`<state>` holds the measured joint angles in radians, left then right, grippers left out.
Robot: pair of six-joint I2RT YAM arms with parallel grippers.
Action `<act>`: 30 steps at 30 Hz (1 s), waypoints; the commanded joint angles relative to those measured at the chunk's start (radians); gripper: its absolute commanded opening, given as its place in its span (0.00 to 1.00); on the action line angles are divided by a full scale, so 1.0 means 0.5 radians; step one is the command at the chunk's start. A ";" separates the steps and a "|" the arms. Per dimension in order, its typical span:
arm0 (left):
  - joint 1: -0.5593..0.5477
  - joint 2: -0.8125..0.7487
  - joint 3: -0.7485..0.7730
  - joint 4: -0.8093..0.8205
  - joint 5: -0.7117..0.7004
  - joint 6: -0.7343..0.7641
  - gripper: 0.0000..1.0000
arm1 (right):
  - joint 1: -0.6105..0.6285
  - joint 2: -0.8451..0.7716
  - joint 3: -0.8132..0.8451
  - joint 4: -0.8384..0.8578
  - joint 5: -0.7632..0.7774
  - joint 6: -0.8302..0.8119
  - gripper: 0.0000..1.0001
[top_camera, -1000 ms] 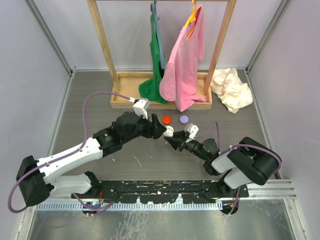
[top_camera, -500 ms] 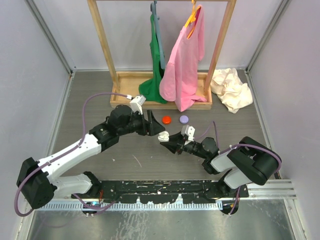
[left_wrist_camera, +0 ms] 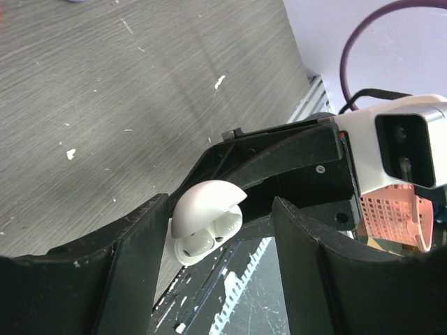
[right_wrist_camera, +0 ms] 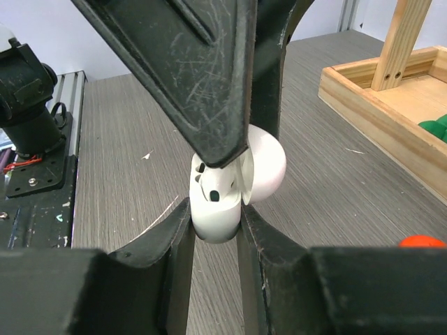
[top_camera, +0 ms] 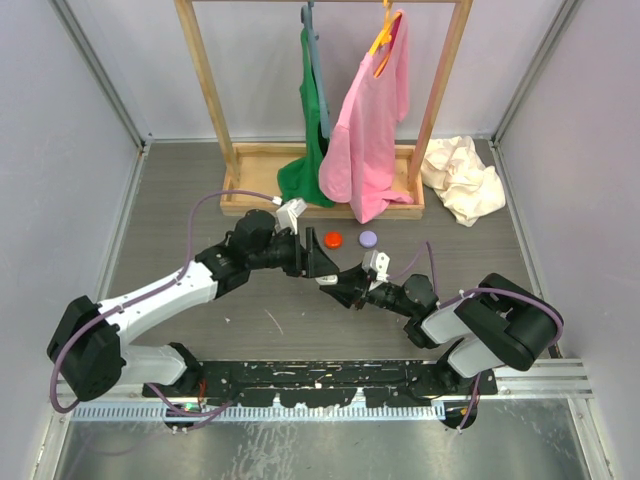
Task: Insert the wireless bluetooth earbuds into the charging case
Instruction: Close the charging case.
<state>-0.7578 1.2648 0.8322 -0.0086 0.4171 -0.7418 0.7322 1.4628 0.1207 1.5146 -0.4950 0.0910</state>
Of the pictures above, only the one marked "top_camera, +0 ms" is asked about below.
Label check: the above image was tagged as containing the grey clothes hanger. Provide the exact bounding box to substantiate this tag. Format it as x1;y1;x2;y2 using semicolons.
301;1;331;140

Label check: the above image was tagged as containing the pink t-shirt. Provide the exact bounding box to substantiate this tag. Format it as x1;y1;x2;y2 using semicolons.
319;9;413;224

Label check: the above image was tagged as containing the slotted cable duct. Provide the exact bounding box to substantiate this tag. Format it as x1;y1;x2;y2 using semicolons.
71;401;446;423

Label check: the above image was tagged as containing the cream crumpled cloth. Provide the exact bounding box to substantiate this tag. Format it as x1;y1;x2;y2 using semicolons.
420;136;506;227

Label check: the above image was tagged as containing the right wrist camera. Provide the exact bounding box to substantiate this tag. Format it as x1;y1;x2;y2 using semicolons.
362;250;390;282

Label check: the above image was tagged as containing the green shirt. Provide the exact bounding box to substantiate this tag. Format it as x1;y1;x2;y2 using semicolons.
277;29;334;208

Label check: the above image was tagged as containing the wooden clothes rack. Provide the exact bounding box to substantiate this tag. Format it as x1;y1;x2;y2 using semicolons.
175;1;472;223

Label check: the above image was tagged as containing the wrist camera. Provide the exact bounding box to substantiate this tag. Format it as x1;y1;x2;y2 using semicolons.
275;198;307;235
362;250;390;282

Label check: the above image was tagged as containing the yellow clothes hanger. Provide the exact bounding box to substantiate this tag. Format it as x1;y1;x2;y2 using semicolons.
369;0;402;78

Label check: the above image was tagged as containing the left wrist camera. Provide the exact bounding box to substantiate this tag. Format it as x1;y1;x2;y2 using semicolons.
275;198;307;235

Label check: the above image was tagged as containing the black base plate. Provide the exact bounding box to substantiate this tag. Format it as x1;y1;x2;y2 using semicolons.
141;359;500;408

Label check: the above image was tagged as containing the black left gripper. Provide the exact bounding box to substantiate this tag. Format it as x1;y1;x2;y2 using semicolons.
248;226;338;278

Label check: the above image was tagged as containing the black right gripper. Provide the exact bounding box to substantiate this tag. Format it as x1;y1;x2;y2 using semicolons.
320;261;415;318

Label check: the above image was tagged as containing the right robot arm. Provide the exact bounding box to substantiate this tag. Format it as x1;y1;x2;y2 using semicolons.
317;266;564;394

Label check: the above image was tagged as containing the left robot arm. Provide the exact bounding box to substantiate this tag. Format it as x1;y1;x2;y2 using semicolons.
47;210;339;402

